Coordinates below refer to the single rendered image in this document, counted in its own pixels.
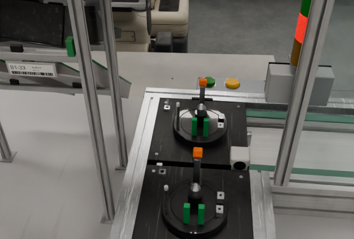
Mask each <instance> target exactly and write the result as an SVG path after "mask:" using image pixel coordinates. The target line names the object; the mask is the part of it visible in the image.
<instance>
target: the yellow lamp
mask: <svg viewBox="0 0 354 239"><path fill-rule="evenodd" d="M301 45H302V43H300V42H298V41H297V40H296V39H295V37H294V42H293V47H292V52H291V57H290V62H291V63H292V64H293V65H294V66H296V67H297V65H298V60H299V55H300V51H301Z"/></svg>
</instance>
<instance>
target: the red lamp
mask: <svg viewBox="0 0 354 239"><path fill-rule="evenodd" d="M306 23H307V17H305V16H303V15H302V14H301V13H299V18H298V23H297V28H296V33H295V39H296V40H297V41H298V42H300V43H302V41H303V36H304V31H305V28H306Z"/></svg>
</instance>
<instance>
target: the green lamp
mask: <svg viewBox="0 0 354 239"><path fill-rule="evenodd" d="M310 4H311V0H302V2H301V7H300V13H301V14H302V15H303V16H305V17H307V18H308V14H309V9H310Z"/></svg>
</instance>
